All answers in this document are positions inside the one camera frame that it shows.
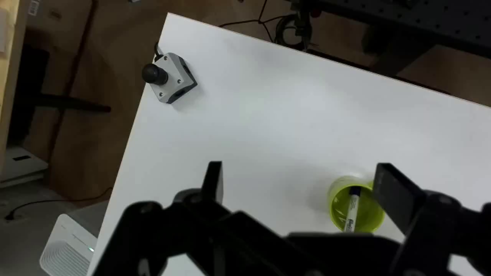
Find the flat white device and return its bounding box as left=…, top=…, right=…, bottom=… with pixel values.
left=0, top=145, right=51, bottom=187

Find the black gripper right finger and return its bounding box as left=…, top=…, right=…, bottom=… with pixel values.
left=372, top=162, right=491, bottom=276

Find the white marker with black cap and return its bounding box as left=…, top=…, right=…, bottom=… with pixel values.
left=342, top=185, right=364, bottom=234

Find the black coiled cable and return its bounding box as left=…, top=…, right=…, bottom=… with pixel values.
left=220, top=0, right=315, bottom=52

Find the brown cardboard box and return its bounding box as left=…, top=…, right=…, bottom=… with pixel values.
left=22, top=0, right=174, bottom=202

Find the black perforated breadboard table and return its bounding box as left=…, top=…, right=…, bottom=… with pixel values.
left=290, top=0, right=491, bottom=58

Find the black floor cable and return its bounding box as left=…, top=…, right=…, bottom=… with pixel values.
left=3, top=196, right=66, bottom=222

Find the grey block camera black lens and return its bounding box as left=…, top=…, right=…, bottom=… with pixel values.
left=141, top=50, right=200, bottom=105

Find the light wooden shelf post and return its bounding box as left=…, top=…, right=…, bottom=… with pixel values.
left=0, top=0, right=29, bottom=170

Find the white perforated appliance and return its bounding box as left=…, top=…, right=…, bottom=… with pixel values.
left=39, top=213, right=99, bottom=276

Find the lime green mug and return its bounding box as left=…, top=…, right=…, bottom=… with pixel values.
left=327, top=174, right=387, bottom=236

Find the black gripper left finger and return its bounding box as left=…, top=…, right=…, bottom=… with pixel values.
left=91, top=159, right=289, bottom=276

